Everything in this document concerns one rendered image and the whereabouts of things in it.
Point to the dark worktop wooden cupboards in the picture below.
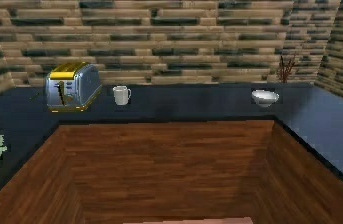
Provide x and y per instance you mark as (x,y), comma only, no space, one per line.
(165,160)

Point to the white mug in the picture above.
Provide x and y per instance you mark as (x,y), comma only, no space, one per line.
(121,95)

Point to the white bowl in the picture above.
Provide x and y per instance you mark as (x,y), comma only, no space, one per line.
(265,97)

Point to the silver and gold toaster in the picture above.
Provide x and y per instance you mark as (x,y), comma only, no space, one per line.
(73,86)

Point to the red twig plant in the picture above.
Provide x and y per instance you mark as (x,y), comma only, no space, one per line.
(285,70)

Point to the thin dark utensil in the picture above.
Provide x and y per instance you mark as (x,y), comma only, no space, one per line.
(35,96)

